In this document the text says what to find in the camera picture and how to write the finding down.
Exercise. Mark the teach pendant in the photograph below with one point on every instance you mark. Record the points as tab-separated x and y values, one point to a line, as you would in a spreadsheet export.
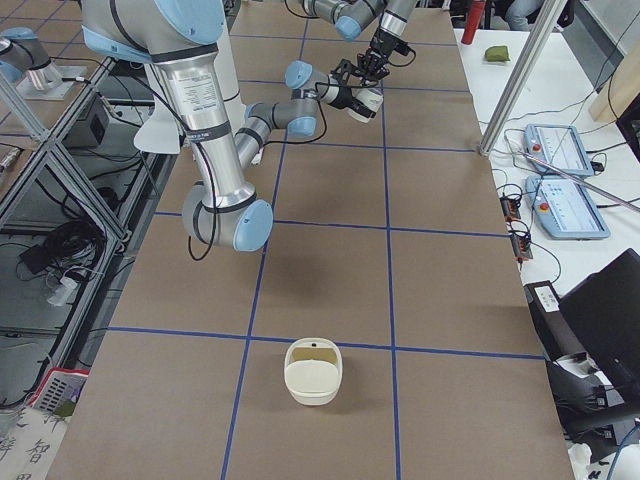
564	209
560	146

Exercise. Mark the lower teach pendant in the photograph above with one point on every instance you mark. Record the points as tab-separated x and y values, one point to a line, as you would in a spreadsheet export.
564	209

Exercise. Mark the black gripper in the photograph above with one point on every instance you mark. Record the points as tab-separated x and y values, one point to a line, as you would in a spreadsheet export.
344	98
378	51

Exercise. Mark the aluminium frame post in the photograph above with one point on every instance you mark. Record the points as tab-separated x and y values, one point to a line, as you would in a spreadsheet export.
536	40

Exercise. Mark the white HOME mug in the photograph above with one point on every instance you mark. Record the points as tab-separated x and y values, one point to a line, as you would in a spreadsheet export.
369	102

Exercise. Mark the upper teach pendant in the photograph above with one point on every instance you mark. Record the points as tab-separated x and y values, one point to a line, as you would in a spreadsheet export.
560	146

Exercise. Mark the red bottle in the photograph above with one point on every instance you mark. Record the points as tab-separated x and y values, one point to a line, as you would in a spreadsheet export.
474	17

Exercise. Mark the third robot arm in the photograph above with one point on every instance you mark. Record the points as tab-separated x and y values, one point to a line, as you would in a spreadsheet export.
23	55

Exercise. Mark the black printer device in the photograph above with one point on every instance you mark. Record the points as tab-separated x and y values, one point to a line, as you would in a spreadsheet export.
579	387

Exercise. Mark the white plastic basket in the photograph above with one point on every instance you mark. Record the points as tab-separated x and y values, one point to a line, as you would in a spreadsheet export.
59	386

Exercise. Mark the green bean bag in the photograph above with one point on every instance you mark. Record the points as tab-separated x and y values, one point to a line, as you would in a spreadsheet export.
497	54

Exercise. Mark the black laptop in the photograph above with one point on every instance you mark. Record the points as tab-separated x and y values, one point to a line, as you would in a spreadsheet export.
603	313

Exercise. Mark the cream plastic bin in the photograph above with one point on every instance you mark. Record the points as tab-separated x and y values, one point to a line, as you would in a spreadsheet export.
313	371

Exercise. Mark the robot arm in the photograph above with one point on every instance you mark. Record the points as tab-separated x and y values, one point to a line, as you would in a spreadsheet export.
351	18
179	40

